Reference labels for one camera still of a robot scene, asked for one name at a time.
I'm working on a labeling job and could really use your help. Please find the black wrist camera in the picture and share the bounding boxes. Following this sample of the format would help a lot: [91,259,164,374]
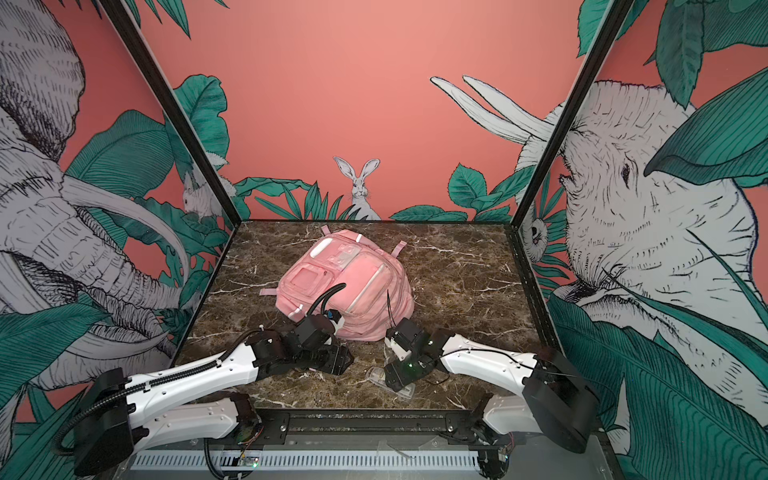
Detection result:
[293,310,344,351]
[385,318,429,360]

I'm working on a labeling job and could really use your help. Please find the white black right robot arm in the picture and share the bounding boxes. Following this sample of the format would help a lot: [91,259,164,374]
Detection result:
[385,328,600,454]

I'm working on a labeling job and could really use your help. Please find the clear plastic eraser box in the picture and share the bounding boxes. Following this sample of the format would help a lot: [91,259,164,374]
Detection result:
[365,366,416,401]

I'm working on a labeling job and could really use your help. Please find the black front mounting rail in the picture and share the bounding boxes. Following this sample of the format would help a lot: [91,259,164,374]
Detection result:
[239,407,604,448]

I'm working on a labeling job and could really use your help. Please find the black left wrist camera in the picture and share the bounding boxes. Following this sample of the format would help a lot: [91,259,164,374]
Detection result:
[293,310,344,351]

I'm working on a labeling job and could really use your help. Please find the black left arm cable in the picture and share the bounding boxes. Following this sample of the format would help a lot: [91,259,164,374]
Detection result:
[56,329,259,457]

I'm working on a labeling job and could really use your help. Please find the black left corner frame post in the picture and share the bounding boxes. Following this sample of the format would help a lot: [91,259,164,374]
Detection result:
[99,0,242,228]

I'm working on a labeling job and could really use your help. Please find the black right corner frame post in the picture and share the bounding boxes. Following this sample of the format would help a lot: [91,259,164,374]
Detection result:
[511,0,633,228]

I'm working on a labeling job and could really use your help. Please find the black corner frame post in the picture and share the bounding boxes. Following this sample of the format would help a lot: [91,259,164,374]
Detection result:
[99,0,242,228]
[511,0,633,228]

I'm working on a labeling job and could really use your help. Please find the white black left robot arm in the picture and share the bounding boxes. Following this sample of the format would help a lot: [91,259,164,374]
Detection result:
[51,326,354,477]

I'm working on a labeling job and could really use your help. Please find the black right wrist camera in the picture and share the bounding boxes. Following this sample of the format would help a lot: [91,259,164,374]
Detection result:
[385,318,429,360]

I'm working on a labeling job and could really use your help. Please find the pink student backpack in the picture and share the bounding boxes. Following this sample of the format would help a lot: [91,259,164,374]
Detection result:
[259,226,415,342]

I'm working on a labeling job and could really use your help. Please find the white ventilation grille strip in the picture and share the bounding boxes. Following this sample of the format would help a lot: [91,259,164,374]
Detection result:
[131,450,479,472]

